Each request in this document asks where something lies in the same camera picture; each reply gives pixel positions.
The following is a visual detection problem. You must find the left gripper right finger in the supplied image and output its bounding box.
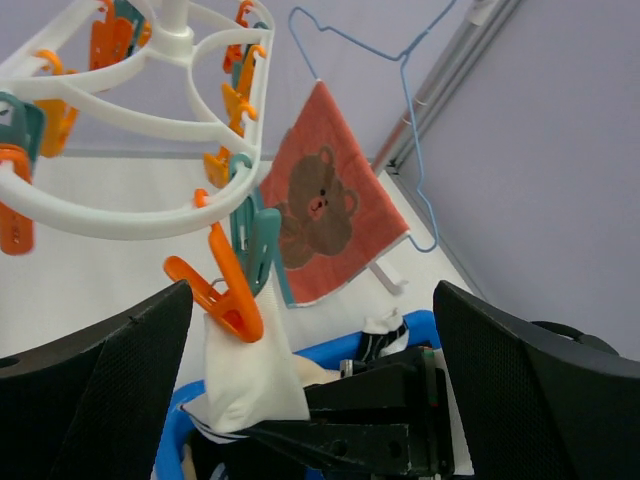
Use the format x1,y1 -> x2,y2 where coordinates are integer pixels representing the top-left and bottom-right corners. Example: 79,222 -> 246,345
433,281 -> 639,479

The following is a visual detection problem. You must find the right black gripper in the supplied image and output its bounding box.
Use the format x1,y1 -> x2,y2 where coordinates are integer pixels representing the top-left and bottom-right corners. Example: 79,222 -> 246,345
242,344 -> 455,475

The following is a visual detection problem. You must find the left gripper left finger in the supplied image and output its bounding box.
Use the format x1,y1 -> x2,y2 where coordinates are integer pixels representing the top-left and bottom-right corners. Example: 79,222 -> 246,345
1,281 -> 193,479

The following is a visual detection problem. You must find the white striped sock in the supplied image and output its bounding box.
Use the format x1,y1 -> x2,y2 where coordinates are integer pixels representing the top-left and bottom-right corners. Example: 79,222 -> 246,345
180,280 -> 310,444
355,308 -> 409,363

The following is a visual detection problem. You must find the white oval clip hanger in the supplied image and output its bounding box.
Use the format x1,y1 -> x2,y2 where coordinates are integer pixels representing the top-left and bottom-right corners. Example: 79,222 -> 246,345
1,1 -> 275,241

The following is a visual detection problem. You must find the beige brown sock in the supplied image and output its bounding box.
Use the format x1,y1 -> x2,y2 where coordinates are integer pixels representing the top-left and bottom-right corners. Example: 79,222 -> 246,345
293,355 -> 341,388

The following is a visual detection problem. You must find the blue plastic bin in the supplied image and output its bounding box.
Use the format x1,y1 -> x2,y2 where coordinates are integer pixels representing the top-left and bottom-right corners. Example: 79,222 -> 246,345
152,309 -> 441,480

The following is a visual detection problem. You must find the orange clothes peg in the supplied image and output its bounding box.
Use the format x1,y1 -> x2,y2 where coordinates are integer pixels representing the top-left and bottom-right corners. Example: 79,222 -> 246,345
163,188 -> 265,344

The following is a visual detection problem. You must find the orange bear towel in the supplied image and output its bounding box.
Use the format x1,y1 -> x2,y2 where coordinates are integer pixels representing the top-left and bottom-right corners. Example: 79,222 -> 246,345
259,80 -> 409,308

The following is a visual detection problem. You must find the teal clothes peg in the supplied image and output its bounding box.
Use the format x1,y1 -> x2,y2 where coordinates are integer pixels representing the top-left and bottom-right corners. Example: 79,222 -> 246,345
229,152 -> 296,306

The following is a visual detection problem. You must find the white clothes rack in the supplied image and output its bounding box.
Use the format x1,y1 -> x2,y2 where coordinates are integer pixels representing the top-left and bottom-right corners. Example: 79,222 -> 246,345
367,0 -> 526,296

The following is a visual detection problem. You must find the blue wire hanger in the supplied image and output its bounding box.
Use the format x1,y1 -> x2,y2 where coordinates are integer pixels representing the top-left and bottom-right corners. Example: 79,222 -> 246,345
288,0 -> 458,253

